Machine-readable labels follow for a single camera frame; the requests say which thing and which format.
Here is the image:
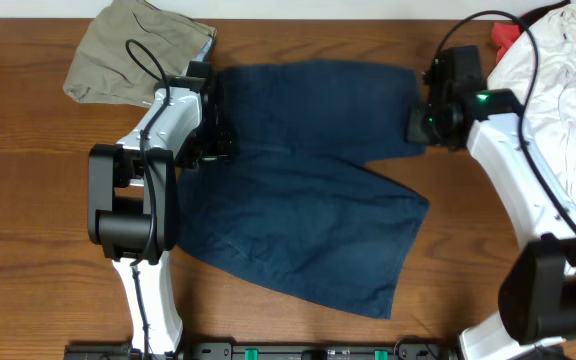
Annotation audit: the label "navy blue shorts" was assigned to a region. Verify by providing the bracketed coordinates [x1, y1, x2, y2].
[178, 61, 429, 319]

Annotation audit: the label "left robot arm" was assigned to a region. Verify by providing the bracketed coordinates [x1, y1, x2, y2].
[81, 61, 236, 359]

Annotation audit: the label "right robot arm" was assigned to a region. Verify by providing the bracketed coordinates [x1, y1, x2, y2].
[406, 89, 576, 359]

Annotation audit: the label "red garment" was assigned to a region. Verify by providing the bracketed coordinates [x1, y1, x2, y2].
[491, 22, 521, 63]

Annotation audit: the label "white patterned shirt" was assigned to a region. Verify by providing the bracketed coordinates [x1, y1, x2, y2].
[486, 3, 576, 231]

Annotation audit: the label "folded khaki shorts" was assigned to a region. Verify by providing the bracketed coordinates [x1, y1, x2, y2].
[63, 0, 217, 107]

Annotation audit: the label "black garment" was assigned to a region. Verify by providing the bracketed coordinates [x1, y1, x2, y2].
[519, 0, 571, 28]

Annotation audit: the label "left black cable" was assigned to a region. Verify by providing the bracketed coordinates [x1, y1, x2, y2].
[124, 38, 172, 360]

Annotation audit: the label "black cable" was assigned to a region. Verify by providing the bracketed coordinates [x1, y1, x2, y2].
[432, 9, 576, 281]
[124, 38, 172, 360]

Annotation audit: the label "right black cable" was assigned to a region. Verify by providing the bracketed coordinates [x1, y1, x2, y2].
[432, 9, 576, 281]

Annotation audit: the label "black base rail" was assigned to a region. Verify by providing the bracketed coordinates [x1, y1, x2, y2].
[63, 338, 462, 360]

